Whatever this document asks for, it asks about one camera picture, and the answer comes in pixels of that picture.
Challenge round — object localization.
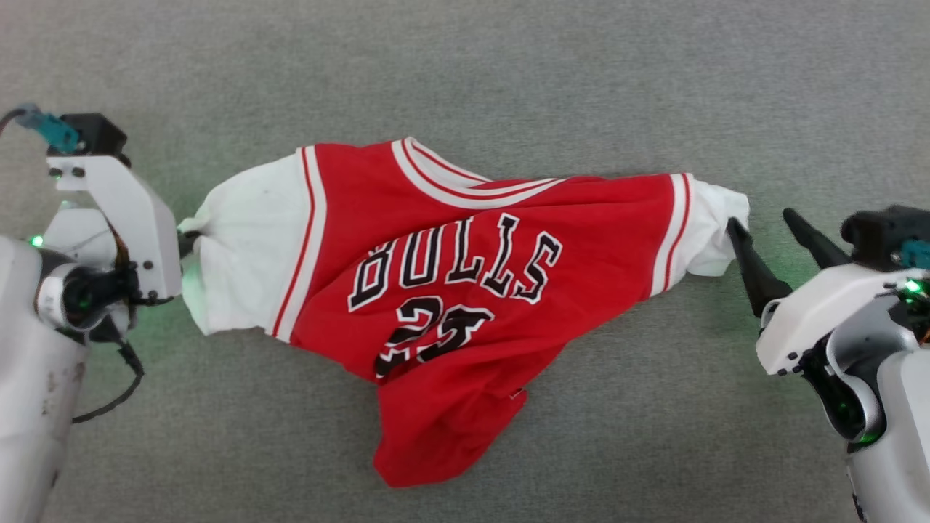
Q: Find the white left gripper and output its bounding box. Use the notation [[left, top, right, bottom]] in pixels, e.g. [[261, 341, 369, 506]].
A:
[[42, 154, 201, 302]]

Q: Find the teal left camera connector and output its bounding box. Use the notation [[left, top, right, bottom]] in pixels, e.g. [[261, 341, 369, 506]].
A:
[[18, 105, 81, 154]]

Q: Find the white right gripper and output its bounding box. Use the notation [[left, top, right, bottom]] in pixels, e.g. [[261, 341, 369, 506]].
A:
[[726, 208, 930, 377]]

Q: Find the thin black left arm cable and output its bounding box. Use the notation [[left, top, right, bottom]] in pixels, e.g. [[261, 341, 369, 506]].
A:
[[71, 340, 146, 425]]

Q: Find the red white Bulls jersey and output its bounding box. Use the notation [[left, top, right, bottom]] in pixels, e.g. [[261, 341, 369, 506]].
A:
[[178, 137, 751, 489]]

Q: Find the black left camera cable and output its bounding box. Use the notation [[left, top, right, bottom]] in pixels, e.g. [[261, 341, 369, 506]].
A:
[[0, 106, 33, 137]]

